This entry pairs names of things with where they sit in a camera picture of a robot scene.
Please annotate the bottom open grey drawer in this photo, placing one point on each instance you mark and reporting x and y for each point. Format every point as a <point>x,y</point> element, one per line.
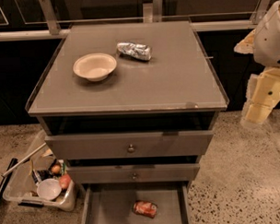
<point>114,203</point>

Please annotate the white paper bowl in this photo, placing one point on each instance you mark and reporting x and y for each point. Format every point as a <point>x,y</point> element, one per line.
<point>94,66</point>

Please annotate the red coke can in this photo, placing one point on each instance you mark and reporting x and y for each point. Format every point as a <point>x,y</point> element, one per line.
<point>145,208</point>

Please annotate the orange fruit in bin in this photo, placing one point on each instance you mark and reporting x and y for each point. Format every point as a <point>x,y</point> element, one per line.
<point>56,169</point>

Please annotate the silver foil chip bag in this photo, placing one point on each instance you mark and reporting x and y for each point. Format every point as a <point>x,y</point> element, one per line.
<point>137,51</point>

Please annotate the clear plastic storage bin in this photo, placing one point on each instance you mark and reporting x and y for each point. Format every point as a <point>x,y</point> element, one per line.
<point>23,190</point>

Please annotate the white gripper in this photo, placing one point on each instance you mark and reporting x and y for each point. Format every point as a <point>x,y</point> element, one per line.
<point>270,45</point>

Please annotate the red apple in bin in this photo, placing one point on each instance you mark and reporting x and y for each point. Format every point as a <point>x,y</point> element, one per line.
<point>64,181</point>

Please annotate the middle grey drawer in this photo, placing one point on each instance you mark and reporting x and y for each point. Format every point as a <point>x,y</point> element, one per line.
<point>134,173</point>

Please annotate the metal window rail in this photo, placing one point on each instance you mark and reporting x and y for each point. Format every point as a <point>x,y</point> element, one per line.
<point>54,19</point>

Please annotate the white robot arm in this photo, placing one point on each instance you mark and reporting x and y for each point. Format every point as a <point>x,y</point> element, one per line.
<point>267,39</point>

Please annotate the dark packet in bin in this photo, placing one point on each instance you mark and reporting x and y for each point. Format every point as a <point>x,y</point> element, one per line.
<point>39,176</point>

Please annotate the white bowl in bin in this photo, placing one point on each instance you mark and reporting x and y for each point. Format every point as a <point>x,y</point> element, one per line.
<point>49,189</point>

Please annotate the grey drawer cabinet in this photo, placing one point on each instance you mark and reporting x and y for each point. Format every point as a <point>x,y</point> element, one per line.
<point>176,90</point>

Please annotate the top grey drawer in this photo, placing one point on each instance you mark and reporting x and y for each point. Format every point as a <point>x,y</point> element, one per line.
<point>130,145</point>

